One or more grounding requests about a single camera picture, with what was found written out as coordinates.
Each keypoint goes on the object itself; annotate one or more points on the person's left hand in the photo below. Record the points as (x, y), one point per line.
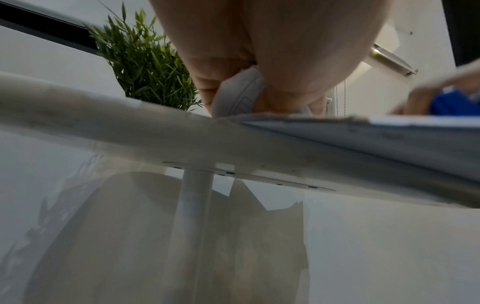
(281, 35)

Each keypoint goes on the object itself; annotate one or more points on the printed paper bundle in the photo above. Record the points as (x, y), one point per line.
(337, 133)

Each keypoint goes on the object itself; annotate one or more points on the black metal frame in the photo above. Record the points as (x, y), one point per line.
(465, 29)

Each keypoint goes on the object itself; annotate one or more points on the person's right hand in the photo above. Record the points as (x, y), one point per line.
(450, 80)

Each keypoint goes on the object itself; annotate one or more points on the blue white stapler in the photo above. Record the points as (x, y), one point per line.
(453, 104)

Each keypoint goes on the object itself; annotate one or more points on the green potted plant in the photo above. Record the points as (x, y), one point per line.
(142, 68)

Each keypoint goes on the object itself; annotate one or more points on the white table leg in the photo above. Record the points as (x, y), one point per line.
(191, 222)

